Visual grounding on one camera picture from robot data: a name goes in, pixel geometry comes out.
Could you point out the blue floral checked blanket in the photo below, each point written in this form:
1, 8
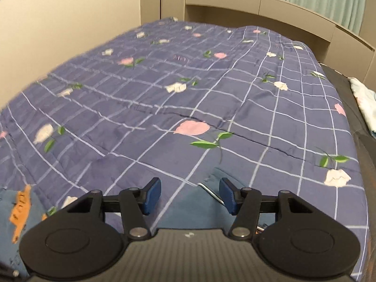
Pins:
147, 94

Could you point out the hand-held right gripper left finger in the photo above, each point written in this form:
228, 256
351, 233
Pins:
153, 194

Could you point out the light blue patterned cloth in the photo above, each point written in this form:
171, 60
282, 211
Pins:
365, 100

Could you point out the blue pants with orange print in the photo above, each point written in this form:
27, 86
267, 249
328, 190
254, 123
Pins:
188, 208

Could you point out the beige bed headboard cabinet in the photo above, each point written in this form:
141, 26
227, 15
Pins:
235, 8

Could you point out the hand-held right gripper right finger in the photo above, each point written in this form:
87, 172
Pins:
227, 196

